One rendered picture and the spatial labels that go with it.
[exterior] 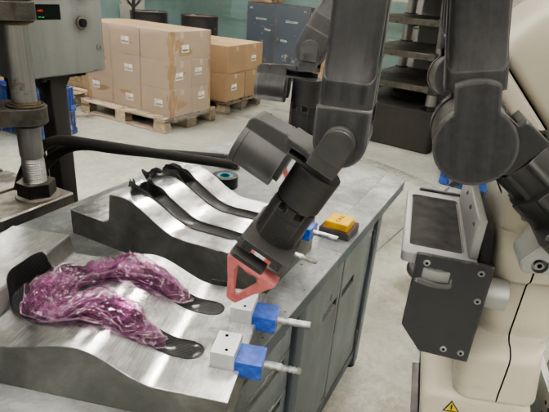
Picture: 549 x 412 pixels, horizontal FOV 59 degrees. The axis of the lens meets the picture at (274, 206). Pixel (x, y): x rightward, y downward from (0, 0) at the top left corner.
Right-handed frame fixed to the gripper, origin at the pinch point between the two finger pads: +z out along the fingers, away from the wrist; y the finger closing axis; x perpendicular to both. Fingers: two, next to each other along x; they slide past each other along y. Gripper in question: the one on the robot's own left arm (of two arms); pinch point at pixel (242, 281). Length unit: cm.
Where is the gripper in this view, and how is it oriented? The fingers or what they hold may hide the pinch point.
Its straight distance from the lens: 66.0
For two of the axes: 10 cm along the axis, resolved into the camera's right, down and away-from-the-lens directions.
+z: -4.9, 7.4, 4.7
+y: -2.7, 3.8, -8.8
